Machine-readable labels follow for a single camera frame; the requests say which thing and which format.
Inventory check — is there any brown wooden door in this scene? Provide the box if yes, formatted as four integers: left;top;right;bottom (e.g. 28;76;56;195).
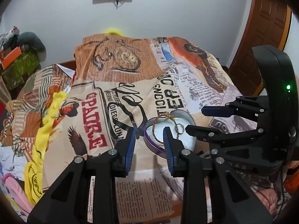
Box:
229;0;292;95

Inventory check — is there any yellow cloth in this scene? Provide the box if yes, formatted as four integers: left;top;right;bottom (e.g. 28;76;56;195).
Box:
24;91;67;205

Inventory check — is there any pink cloth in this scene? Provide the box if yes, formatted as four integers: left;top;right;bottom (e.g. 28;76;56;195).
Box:
2;173;34;216

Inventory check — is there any orange box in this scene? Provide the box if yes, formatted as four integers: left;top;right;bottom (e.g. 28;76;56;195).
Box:
1;46;22;70

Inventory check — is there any newspaper print bed blanket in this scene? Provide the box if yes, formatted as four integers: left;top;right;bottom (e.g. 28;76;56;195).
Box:
1;34;257;223

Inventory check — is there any green patterned box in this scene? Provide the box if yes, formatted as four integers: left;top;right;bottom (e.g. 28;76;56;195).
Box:
1;51;40;90

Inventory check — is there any purple heart-shaped tin box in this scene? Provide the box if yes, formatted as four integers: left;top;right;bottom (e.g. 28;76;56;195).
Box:
143;109;197;159

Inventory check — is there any black cable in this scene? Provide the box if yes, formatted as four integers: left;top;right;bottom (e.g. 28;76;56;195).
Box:
272;165;288;220

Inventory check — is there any silver ring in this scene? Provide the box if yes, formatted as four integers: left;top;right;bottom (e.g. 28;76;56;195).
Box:
175;123;185;140

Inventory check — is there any red gold bangle pile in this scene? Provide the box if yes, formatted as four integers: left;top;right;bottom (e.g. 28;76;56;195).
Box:
152;113;179;147

